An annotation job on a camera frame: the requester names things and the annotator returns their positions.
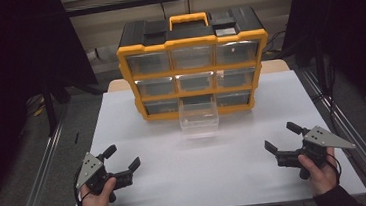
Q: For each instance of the clear plastic drawer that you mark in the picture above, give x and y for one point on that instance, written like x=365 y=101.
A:
x=199 y=119

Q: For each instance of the grid of small clear drawers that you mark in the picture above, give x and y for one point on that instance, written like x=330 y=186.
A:
x=149 y=63

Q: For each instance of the black curtain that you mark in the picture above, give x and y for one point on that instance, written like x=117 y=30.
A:
x=357 y=17
x=0 y=65

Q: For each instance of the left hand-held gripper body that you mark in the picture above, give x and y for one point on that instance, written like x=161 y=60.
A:
x=91 y=168

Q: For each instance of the yellow black organizer cabinet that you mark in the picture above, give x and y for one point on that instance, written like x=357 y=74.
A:
x=192 y=42

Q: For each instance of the person's right hand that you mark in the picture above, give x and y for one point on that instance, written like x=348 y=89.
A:
x=323 y=177

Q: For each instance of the black metal stand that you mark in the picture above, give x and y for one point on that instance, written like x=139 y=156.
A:
x=50 y=111

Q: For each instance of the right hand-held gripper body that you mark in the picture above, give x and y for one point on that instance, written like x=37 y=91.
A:
x=323 y=137

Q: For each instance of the white table cover sheet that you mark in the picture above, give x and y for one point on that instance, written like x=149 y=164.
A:
x=194 y=175

